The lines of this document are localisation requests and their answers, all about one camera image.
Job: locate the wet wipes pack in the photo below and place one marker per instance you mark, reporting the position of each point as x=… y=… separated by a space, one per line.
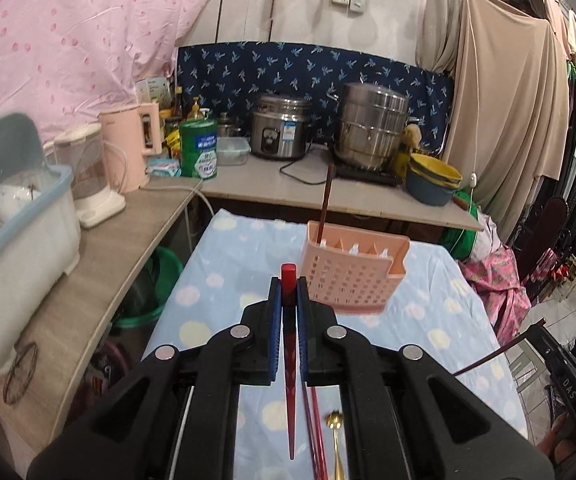
x=163 y=166

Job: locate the white bowl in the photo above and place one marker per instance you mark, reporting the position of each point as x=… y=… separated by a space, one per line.
x=18 y=202

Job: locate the green plastic basin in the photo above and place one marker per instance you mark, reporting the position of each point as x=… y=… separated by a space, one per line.
x=168 y=280

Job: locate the steel steamer pot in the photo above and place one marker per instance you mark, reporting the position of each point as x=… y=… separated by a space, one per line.
x=367 y=125

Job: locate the black induction cooktop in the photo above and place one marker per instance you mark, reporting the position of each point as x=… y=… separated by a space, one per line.
x=367 y=176

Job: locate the white wall socket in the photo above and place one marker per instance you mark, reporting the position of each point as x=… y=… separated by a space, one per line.
x=347 y=1

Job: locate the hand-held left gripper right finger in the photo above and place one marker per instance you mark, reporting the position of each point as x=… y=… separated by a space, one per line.
x=302 y=330

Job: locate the dark glass bottle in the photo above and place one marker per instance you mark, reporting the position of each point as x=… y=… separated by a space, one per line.
x=178 y=102

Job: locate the blue bowl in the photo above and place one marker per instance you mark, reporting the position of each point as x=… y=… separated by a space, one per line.
x=427 y=192

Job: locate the white carton box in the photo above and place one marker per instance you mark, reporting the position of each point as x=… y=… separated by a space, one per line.
x=152 y=92

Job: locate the beige hanging cloth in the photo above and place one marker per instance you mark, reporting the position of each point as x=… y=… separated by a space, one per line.
x=507 y=110

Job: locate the steel rice cooker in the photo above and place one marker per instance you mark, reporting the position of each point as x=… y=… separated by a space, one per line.
x=280 y=130

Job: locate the pink patterned cloth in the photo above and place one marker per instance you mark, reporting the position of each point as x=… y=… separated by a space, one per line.
x=497 y=285

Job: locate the gold spoon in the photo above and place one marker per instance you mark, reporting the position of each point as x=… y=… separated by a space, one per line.
x=337 y=452

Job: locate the pink plastic utensil basket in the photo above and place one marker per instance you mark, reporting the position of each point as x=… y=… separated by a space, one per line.
x=347 y=280

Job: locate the clear food container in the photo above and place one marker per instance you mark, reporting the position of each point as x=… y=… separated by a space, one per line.
x=232 y=152

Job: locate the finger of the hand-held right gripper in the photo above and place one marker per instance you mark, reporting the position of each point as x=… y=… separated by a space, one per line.
x=542 y=337

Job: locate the pink electric kettle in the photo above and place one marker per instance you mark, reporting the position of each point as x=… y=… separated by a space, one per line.
x=123 y=150

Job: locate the light blue printed tablecloth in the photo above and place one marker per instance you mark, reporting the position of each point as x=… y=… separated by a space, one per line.
x=228 y=280

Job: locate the small pot with lid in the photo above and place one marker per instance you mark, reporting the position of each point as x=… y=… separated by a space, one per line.
x=227 y=127

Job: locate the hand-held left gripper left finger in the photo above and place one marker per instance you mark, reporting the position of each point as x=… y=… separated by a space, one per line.
x=276 y=330

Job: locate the person's right hand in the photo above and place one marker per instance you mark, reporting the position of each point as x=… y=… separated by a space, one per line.
x=562 y=440

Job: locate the yellow bowl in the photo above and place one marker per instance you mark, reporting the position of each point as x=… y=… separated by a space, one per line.
x=435 y=167

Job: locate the blue white dish drainer box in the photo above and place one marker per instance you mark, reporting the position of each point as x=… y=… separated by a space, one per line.
x=28 y=270

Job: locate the white blender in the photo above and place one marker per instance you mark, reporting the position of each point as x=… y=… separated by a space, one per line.
x=93 y=180

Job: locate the yellow soap bottle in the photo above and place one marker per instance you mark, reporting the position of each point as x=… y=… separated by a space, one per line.
x=196 y=110

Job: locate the yellow sponge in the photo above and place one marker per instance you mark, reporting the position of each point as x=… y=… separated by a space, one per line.
x=411 y=136

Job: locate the green tin can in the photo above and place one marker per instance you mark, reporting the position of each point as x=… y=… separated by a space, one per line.
x=199 y=150

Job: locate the navy leaf-print cloth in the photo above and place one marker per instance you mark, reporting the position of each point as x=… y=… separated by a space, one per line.
x=268 y=65

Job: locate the pink floral cloth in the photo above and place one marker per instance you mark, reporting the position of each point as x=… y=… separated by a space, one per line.
x=68 y=35

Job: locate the white stool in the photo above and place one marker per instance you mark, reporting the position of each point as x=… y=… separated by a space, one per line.
x=525 y=366

